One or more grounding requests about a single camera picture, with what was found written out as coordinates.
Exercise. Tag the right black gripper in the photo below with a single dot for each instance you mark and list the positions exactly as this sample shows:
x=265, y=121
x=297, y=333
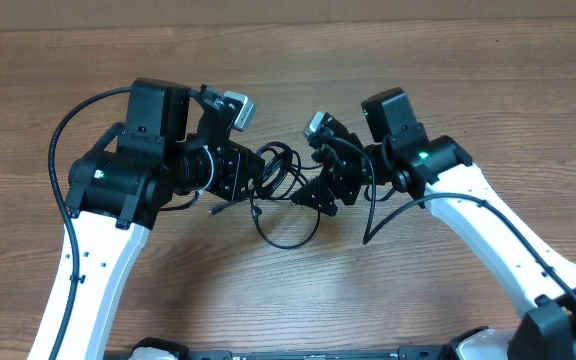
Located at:
x=319, y=185

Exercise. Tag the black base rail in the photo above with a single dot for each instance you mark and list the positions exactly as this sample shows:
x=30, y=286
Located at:
x=313, y=355

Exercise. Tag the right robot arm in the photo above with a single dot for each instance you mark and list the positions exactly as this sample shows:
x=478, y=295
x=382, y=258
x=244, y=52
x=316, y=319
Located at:
x=441, y=177

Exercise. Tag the cardboard backdrop panel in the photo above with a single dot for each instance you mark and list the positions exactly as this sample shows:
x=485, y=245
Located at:
x=22, y=15

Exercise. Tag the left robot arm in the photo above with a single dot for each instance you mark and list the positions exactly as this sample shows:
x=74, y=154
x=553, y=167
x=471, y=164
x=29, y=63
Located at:
x=175, y=140

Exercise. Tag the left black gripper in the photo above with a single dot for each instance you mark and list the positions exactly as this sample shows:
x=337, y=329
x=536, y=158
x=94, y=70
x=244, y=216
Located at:
x=236, y=171

